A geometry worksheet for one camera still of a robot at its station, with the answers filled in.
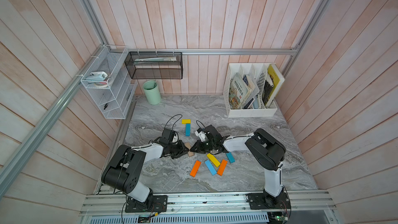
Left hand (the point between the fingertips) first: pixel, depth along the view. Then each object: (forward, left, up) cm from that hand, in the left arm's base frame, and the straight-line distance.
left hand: (189, 152), depth 90 cm
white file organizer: (+33, -39, +20) cm, 55 cm away
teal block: (+17, +2, -2) cm, 17 cm away
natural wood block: (-1, -1, 0) cm, 2 cm away
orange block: (-9, -4, 0) cm, 10 cm away
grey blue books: (+34, -46, +7) cm, 57 cm away
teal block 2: (-3, -24, -1) cm, 24 cm away
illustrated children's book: (+36, -33, +15) cm, 51 cm away
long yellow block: (-4, -14, -1) cm, 15 cm away
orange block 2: (-9, -19, -1) cm, 21 cm away
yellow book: (+40, -54, +23) cm, 71 cm away
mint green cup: (+39, +27, +10) cm, 48 cm away
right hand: (+1, -1, 0) cm, 1 cm away
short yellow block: (+22, +3, 0) cm, 23 cm away
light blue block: (-9, -12, 0) cm, 15 cm away
